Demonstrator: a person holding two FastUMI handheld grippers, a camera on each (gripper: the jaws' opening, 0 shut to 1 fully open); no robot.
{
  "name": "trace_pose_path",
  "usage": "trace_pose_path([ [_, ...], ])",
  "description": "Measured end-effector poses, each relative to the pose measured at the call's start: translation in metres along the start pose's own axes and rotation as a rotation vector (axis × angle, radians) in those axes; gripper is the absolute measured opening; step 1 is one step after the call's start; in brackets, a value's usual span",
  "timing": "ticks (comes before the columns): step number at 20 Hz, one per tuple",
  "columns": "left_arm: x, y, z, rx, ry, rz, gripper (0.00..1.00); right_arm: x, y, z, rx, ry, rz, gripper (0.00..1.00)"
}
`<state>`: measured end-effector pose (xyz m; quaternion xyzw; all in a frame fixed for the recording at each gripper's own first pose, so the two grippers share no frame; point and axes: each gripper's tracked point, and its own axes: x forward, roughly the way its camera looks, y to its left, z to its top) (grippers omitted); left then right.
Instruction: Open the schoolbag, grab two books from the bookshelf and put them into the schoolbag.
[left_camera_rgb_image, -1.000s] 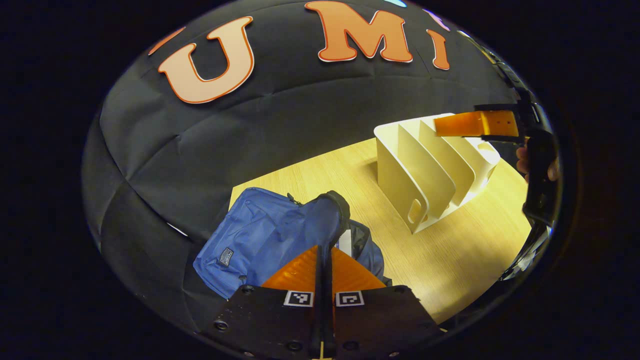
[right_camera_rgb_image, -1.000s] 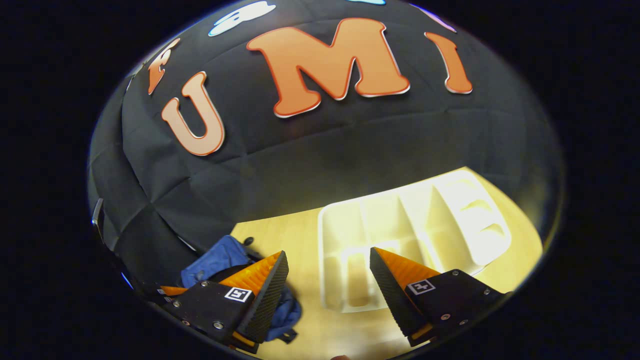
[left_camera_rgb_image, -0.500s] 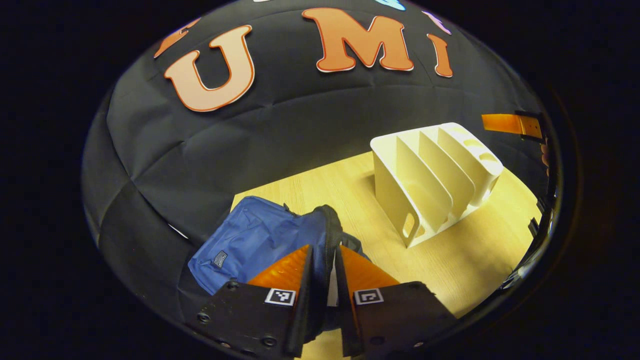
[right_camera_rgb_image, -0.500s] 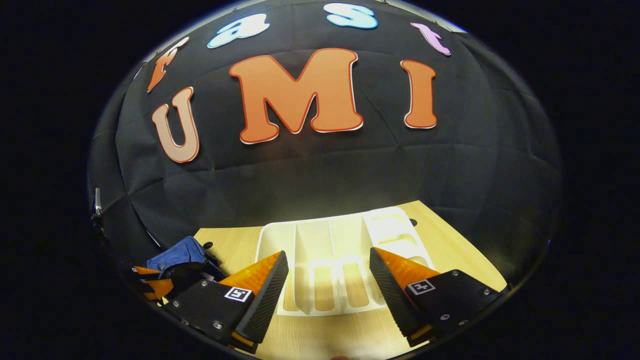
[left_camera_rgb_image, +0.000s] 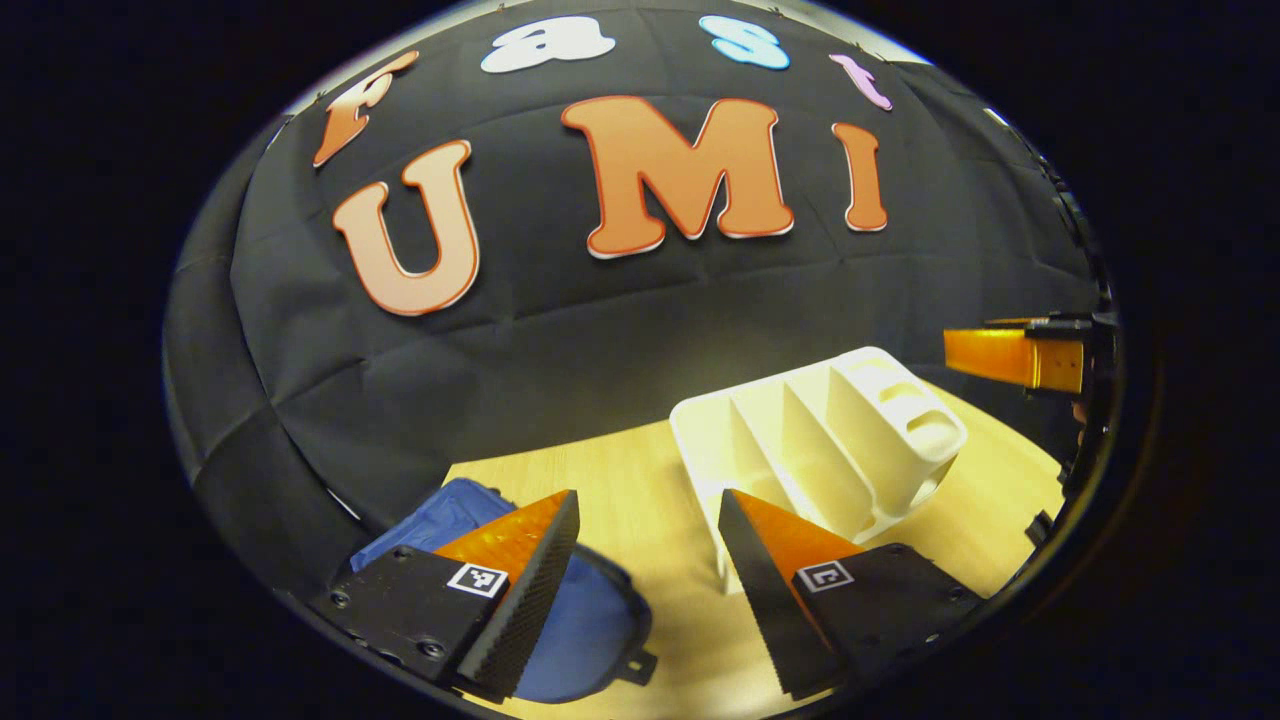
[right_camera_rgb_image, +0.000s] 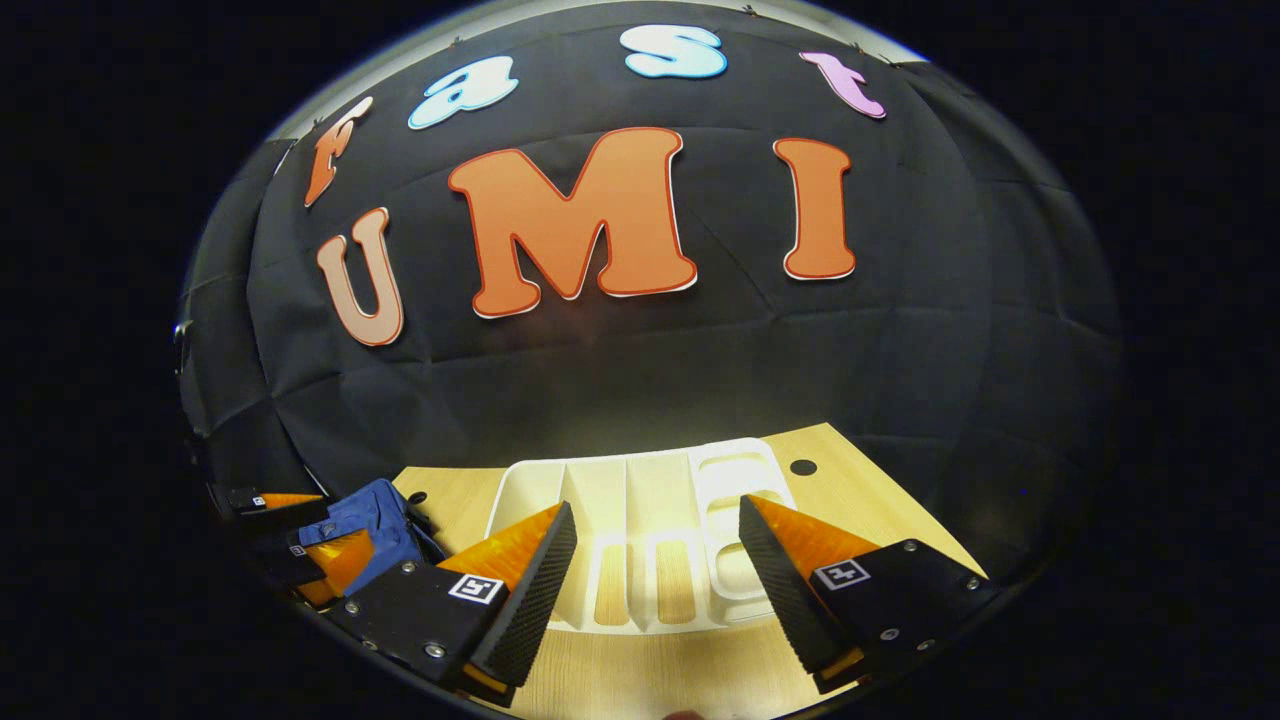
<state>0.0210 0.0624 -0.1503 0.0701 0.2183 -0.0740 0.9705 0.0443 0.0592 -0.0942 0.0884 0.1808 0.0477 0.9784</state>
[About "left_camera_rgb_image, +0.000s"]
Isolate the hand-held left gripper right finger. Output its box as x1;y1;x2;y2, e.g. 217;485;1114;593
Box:
718;488;986;701

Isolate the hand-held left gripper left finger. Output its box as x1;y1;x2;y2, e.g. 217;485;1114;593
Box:
308;490;581;701

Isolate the blue schoolbag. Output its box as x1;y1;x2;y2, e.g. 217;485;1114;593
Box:
350;477;659;704

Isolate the cream plastic bookshelf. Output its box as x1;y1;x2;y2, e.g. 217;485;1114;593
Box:
668;346;969;596

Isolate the black backdrop cloth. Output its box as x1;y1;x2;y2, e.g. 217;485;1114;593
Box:
165;0;1101;601

